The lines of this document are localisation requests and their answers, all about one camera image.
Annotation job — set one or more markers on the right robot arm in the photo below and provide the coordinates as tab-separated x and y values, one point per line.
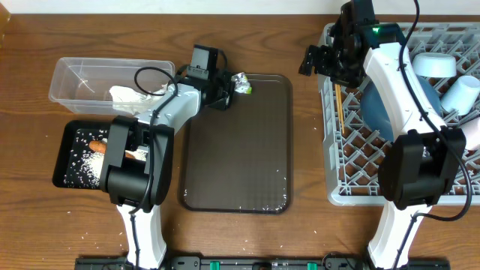
425	155

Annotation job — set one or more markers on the light blue cup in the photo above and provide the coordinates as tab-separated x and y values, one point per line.
461	96

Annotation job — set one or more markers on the dark brown serving tray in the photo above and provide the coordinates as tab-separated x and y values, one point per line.
241	160

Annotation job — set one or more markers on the clear plastic bin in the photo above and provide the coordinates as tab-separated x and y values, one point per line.
82	84

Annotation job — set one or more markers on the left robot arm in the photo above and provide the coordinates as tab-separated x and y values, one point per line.
138	161

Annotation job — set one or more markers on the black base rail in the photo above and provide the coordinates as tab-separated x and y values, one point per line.
196	263

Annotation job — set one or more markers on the white pink cup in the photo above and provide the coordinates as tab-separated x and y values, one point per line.
471	133

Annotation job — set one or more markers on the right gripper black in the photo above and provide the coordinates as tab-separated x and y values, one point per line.
323	52

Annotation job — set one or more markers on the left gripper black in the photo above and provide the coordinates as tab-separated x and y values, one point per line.
224	103

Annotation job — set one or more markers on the pile of white rice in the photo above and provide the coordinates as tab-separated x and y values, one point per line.
84	166

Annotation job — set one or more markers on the black waste tray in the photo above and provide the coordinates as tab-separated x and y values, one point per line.
66	143

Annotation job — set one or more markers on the large blue plate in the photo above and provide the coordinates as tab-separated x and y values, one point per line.
374	113

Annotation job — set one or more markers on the orange carrot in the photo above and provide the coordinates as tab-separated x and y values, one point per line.
101	147

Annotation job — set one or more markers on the silver foil wrapper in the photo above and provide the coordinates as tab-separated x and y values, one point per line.
242	85

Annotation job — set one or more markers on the small light blue bowl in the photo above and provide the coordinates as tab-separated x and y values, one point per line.
434	64

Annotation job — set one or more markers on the white paper napkin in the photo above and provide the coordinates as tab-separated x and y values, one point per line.
127	100

